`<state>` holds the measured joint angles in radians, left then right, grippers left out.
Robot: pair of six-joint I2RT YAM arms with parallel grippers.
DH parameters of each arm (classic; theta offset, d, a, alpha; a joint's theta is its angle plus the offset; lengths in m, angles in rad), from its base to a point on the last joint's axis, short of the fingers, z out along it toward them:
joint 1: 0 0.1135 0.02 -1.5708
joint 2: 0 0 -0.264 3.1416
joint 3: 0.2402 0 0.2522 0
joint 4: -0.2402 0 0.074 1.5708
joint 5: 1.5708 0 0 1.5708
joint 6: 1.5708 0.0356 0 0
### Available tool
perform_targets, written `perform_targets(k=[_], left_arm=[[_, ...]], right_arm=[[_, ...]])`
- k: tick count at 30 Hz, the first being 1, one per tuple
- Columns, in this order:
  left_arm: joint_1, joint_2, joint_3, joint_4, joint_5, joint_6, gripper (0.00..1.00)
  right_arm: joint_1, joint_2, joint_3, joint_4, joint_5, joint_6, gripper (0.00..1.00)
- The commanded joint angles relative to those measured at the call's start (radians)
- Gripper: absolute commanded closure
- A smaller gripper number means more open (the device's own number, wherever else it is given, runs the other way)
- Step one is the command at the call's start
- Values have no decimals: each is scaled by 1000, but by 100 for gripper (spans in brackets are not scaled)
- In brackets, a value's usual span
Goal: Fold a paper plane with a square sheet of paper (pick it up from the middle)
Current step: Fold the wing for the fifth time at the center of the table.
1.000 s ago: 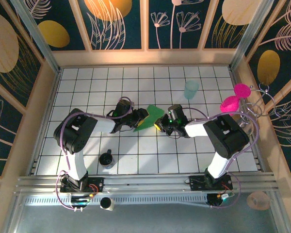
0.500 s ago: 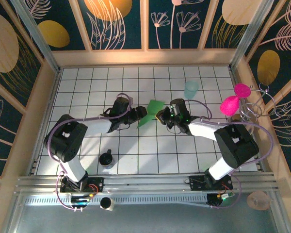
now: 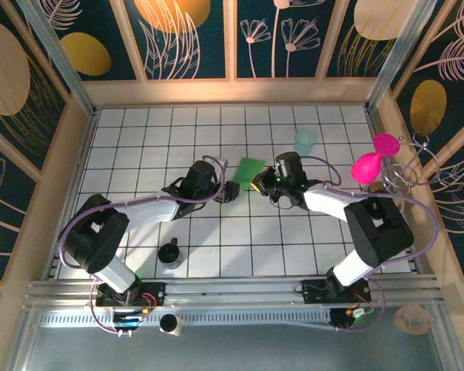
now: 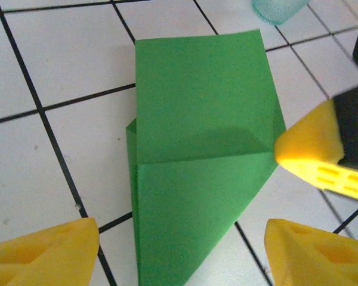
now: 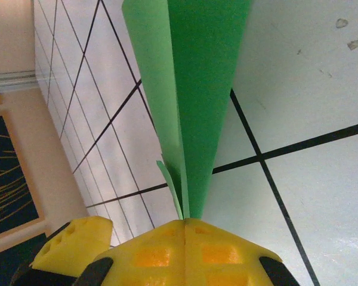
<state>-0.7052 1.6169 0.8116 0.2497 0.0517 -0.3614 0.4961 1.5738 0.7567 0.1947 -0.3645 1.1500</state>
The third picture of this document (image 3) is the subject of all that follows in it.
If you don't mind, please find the translucent teal plastic cup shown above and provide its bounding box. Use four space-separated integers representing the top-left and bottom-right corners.
293 128 319 158

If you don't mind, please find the black mug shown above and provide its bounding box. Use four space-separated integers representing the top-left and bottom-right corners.
157 237 183 271

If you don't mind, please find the clear glass jar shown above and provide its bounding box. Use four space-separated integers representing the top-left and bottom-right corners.
365 181 403 209

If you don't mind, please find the small black white cylinder device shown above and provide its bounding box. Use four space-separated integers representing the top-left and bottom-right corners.
159 314 185 336

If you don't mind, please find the translucent pink suction disc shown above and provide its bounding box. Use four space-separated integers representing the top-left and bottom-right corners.
393 304 432 335

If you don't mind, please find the aluminium mounting rail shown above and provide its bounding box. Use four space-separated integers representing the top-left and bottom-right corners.
22 274 448 310

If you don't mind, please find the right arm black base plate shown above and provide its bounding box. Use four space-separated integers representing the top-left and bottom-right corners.
295 278 372 305

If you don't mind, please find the perforated metal cable tray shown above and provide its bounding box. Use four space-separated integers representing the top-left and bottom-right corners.
38 311 333 328

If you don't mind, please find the silver wire stand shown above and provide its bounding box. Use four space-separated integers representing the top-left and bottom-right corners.
378 134 440 194

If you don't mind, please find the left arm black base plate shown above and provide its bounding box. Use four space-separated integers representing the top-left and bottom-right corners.
95 281 167 308

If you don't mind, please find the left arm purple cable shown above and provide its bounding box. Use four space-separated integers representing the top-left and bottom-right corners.
58 155 229 337

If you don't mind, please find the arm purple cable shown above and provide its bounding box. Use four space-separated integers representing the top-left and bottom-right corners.
301 154 438 333
58 155 229 337

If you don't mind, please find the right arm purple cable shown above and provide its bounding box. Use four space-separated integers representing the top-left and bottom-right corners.
301 154 438 333

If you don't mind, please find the aluminium frame post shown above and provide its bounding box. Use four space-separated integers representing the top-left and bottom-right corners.
366 0 438 112
17 0 98 117

